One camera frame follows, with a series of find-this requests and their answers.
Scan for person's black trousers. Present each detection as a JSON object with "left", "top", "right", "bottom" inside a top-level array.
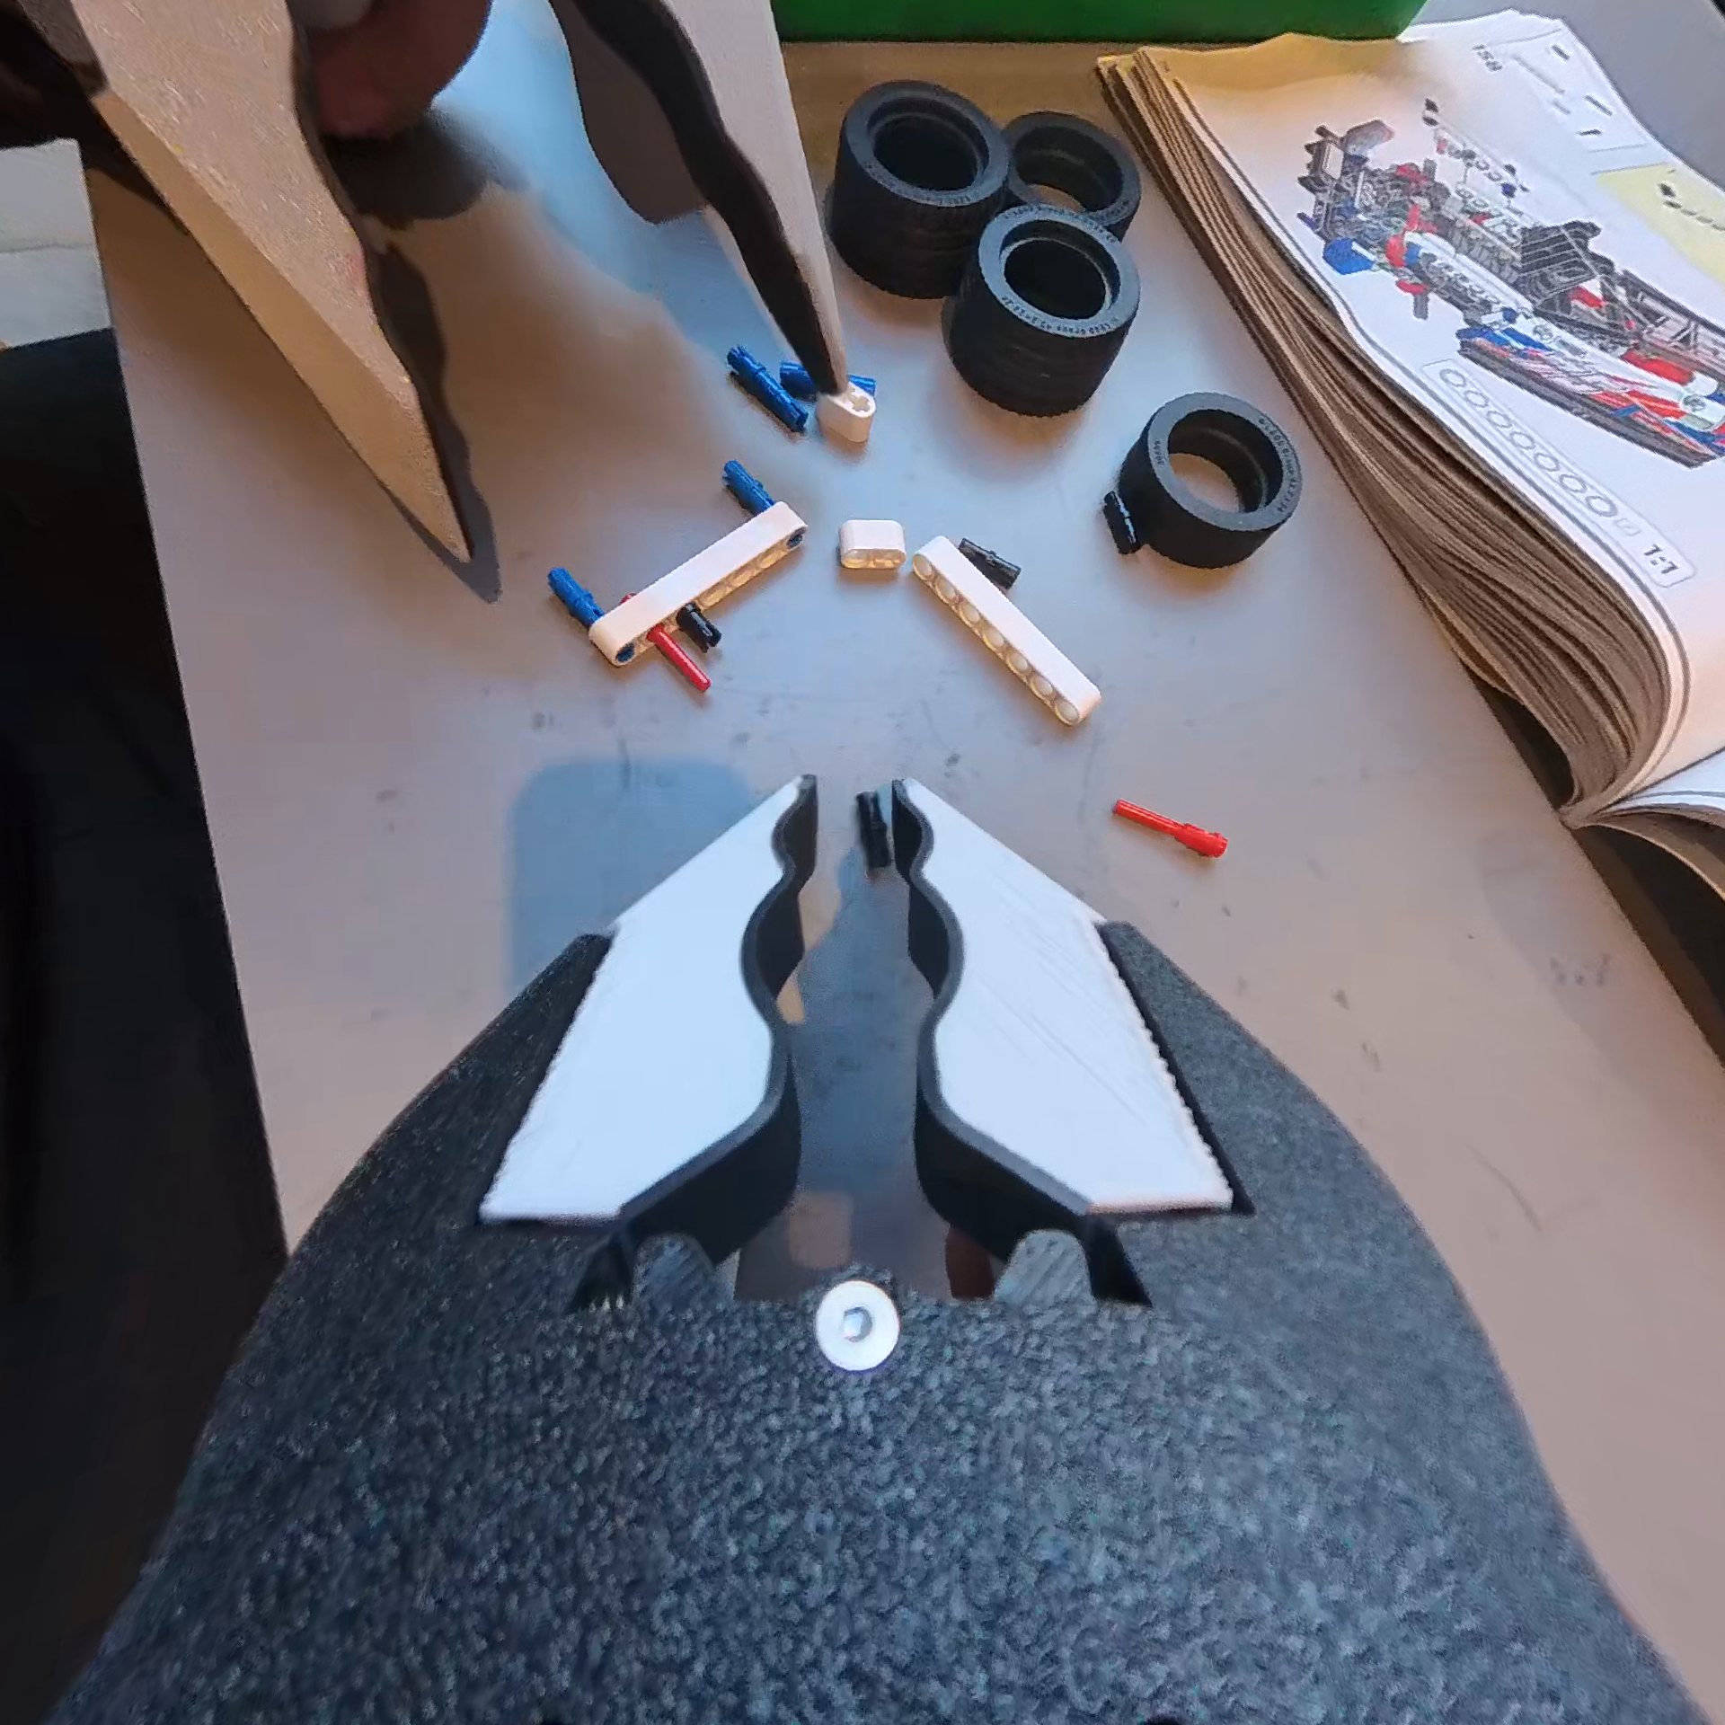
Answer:
[{"left": 0, "top": 328, "right": 293, "bottom": 1725}]

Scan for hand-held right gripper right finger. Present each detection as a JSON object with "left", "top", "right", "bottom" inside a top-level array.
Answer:
[{"left": 892, "top": 775, "right": 1233, "bottom": 1265}]

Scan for black rubber toy tire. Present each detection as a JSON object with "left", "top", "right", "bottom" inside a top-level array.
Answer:
[
  {"left": 1119, "top": 391, "right": 1310, "bottom": 569},
  {"left": 824, "top": 81, "right": 1019, "bottom": 300},
  {"left": 1003, "top": 109, "right": 1143, "bottom": 239},
  {"left": 938, "top": 207, "right": 1143, "bottom": 418}
]

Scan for person's left hand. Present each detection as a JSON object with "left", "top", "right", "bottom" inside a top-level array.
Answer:
[{"left": 298, "top": 0, "right": 490, "bottom": 143}]

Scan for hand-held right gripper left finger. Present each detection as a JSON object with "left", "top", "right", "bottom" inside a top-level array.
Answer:
[{"left": 480, "top": 775, "right": 824, "bottom": 1265}]

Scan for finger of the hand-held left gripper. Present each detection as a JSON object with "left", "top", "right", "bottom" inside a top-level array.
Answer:
[
  {"left": 61, "top": 0, "right": 501, "bottom": 569},
  {"left": 549, "top": 0, "right": 853, "bottom": 397}
]

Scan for open instruction booklet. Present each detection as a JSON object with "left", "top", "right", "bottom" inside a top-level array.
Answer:
[{"left": 1098, "top": 3, "right": 1725, "bottom": 887}]

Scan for grey desk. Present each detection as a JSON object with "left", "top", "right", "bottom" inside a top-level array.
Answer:
[{"left": 83, "top": 0, "right": 1725, "bottom": 1725}]

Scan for white toy beam with pins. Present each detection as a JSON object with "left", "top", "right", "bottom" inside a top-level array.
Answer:
[{"left": 596, "top": 503, "right": 814, "bottom": 674}]

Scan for long white toy beam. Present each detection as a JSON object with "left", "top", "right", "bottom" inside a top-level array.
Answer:
[{"left": 917, "top": 534, "right": 1102, "bottom": 733}]

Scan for green plastic box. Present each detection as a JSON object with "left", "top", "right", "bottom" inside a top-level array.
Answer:
[{"left": 774, "top": 0, "right": 1415, "bottom": 41}]

